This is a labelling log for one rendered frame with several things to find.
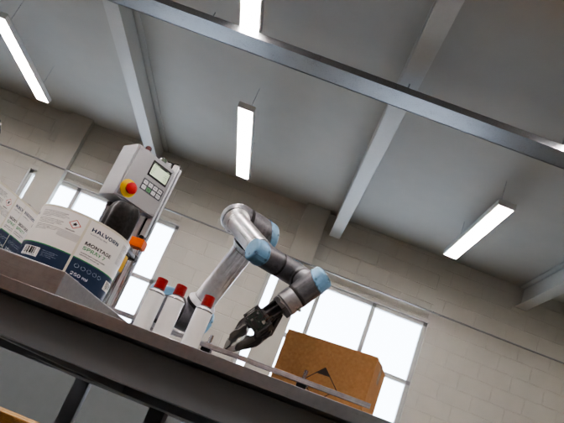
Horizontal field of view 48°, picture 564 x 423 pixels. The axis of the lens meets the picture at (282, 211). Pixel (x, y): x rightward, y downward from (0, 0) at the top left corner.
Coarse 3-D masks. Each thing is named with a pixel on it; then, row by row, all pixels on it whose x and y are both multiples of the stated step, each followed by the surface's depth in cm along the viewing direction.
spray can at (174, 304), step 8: (176, 288) 183; (184, 288) 184; (168, 296) 182; (176, 296) 182; (168, 304) 181; (176, 304) 181; (160, 312) 181; (168, 312) 179; (176, 312) 180; (160, 320) 179; (168, 320) 179; (176, 320) 181; (160, 328) 178; (168, 328) 178; (168, 336) 179
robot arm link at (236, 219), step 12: (240, 204) 223; (228, 216) 215; (240, 216) 212; (252, 216) 223; (228, 228) 215; (240, 228) 204; (252, 228) 201; (240, 240) 201; (252, 240) 189; (264, 240) 193; (252, 252) 186; (264, 252) 186; (276, 252) 189; (264, 264) 187; (276, 264) 188
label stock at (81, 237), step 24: (48, 216) 128; (72, 216) 127; (24, 240) 128; (48, 240) 125; (72, 240) 125; (96, 240) 127; (120, 240) 132; (48, 264) 123; (72, 264) 124; (96, 264) 127; (120, 264) 135; (96, 288) 128
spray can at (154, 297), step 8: (160, 280) 185; (152, 288) 184; (160, 288) 184; (152, 296) 182; (160, 296) 183; (144, 304) 181; (152, 304) 181; (160, 304) 183; (144, 312) 180; (152, 312) 181; (136, 320) 180; (144, 320) 179; (152, 320) 181; (144, 328) 179
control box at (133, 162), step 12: (132, 144) 208; (120, 156) 209; (132, 156) 204; (144, 156) 206; (120, 168) 205; (132, 168) 203; (144, 168) 206; (168, 168) 213; (108, 180) 205; (120, 180) 201; (132, 180) 203; (108, 192) 201; (120, 192) 200; (144, 192) 206; (132, 204) 204; (144, 204) 206; (156, 204) 210; (144, 216) 209
